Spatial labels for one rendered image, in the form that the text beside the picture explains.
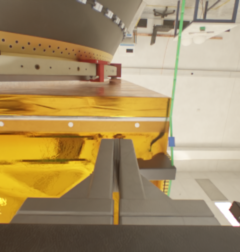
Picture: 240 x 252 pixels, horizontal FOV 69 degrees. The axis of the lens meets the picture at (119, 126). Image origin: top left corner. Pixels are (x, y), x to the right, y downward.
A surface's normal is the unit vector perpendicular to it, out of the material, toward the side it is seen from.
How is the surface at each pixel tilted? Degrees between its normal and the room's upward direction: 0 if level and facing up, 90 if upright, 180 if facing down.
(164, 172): 90
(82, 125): 90
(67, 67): 90
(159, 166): 180
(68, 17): 62
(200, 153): 90
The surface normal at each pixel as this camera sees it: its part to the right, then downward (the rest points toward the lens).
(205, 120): 0.05, 0.29
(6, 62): 0.69, 0.22
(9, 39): 0.61, 0.65
